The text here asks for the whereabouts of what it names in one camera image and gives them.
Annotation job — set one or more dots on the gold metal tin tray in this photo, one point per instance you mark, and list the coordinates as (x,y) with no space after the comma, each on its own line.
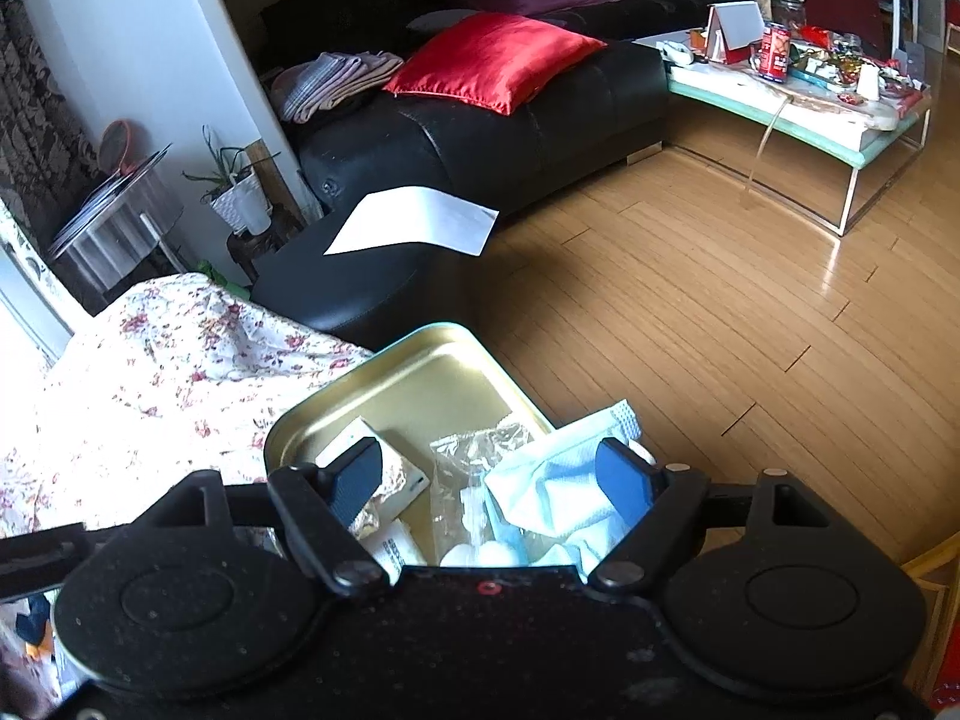
(435,382)

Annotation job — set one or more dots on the white paper sheet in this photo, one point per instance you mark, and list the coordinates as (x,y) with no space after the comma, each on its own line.
(412,221)

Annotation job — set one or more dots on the stack of magazines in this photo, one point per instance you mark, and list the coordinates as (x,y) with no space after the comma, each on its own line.
(97,195)

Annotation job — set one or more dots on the black leather sofa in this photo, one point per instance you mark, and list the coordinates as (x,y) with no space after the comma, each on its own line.
(465,142)

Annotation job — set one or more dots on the clear plastic bag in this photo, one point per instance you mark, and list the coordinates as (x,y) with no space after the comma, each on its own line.
(480,450)

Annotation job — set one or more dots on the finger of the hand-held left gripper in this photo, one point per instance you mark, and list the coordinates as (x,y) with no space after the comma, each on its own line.
(45,544)

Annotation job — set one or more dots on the blue face mask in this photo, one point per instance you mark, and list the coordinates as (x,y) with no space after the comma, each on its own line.
(555,480)

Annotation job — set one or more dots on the potted plant in white basket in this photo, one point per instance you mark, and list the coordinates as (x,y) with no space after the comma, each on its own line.
(232,195)

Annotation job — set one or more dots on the orange rimmed round mesh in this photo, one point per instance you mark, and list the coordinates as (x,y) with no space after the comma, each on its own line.
(116,146)

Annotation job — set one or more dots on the red can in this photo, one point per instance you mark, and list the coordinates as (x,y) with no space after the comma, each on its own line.
(776,51)

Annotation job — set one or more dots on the white lace curtain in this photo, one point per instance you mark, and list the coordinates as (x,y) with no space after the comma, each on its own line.
(26,277)

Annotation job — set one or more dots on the white tissue packet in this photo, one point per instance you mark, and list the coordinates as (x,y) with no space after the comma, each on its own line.
(394,547)
(401,476)

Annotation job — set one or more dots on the grey cushion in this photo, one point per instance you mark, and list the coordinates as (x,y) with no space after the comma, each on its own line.
(442,19)

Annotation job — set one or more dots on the white and red house-shaped box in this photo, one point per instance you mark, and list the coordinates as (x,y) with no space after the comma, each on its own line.
(731,30)

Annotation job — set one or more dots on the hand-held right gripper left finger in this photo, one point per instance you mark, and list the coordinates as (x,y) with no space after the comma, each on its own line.
(356,481)

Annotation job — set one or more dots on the dark patterned curtain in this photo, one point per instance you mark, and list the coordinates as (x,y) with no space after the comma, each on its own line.
(37,90)

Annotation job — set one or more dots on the wooden board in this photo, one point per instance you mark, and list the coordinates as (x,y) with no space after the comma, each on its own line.
(271,165)

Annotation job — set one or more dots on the floral bedspread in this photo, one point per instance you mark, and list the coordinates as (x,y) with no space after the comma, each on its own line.
(150,390)

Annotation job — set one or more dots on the wooden chair frame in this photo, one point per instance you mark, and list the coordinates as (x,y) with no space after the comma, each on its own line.
(930,574)

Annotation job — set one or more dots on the dark wooden plant stand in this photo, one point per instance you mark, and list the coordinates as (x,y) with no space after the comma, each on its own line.
(255,249)

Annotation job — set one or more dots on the glass jar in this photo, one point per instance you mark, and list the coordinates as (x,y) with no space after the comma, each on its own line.
(787,11)

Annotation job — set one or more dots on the red satin cushion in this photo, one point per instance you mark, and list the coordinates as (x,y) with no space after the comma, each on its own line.
(495,56)

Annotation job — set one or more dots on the glass coffee table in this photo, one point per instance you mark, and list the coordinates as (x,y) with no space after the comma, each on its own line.
(787,116)

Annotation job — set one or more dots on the red cloth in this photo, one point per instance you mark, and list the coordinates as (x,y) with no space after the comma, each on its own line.
(949,690)

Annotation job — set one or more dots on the round metal side table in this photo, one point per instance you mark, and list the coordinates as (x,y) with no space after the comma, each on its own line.
(120,232)

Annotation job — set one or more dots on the white cup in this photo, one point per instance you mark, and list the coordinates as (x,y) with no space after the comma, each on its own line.
(256,216)

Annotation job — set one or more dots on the pile of white cotton balls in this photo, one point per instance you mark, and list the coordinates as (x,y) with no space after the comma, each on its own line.
(480,553)

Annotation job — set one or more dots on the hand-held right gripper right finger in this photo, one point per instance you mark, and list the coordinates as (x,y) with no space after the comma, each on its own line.
(626,481)

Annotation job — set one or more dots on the stack of folded towels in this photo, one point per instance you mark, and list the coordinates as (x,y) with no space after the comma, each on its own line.
(330,82)

